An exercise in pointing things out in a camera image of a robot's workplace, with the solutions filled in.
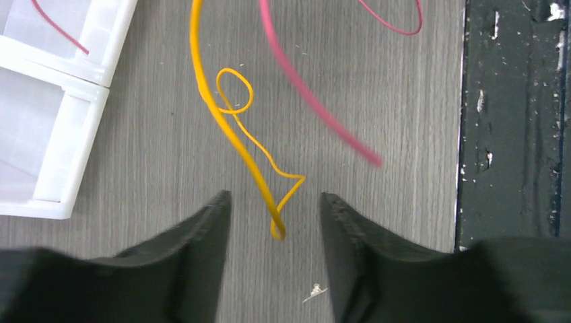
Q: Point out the white three-compartment tray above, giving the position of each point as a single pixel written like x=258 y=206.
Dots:
x=58 y=59

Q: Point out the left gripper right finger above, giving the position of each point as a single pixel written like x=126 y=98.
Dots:
x=376 y=275

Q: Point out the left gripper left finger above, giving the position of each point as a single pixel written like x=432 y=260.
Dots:
x=175 y=276

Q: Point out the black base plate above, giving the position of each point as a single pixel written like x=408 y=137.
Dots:
x=514 y=140

